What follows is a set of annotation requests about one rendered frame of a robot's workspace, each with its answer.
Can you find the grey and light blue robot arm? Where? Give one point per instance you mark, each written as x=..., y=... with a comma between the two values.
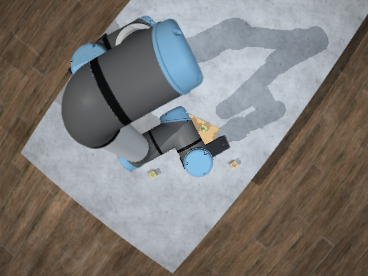
x=147, y=71

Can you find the tan flat mat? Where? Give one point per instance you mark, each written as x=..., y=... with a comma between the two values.
x=210, y=133

